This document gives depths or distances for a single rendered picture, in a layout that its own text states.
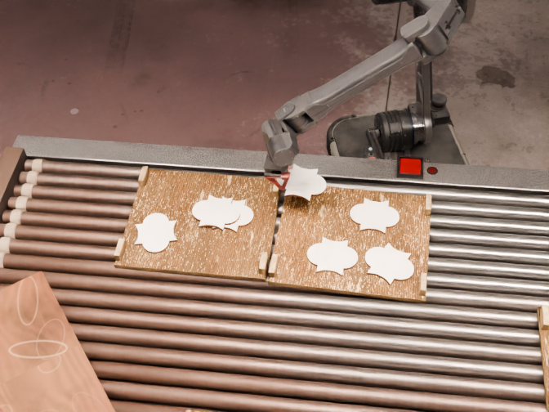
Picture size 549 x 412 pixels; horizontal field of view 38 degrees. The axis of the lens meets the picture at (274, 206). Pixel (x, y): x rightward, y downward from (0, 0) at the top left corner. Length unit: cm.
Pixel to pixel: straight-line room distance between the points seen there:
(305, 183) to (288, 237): 15
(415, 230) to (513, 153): 163
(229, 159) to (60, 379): 87
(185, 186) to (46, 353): 66
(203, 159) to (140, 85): 172
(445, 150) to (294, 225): 132
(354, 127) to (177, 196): 133
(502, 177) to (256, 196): 71
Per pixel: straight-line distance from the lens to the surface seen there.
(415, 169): 239
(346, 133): 345
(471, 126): 389
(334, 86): 201
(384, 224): 223
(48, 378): 194
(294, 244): 219
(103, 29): 450
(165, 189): 235
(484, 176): 242
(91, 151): 253
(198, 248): 220
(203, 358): 203
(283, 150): 199
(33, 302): 206
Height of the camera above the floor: 268
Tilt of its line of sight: 50 degrees down
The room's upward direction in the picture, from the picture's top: 3 degrees counter-clockwise
